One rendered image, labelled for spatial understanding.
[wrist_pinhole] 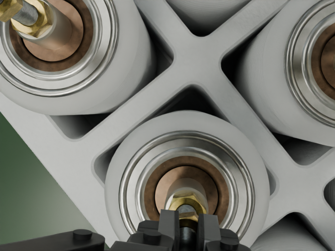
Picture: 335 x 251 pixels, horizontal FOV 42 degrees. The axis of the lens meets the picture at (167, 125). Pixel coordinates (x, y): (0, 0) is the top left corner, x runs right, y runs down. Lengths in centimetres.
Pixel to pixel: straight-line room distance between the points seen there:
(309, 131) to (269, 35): 6
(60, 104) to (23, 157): 28
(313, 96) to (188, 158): 8
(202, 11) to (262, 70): 9
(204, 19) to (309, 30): 12
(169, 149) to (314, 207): 13
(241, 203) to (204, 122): 5
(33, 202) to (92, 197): 21
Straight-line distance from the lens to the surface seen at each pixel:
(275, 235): 34
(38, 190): 53
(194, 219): 17
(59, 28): 23
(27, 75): 26
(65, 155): 33
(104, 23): 25
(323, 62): 26
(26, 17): 21
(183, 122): 24
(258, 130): 32
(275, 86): 25
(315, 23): 26
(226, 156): 24
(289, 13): 26
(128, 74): 26
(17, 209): 54
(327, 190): 39
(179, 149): 24
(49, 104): 26
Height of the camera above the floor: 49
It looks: 87 degrees down
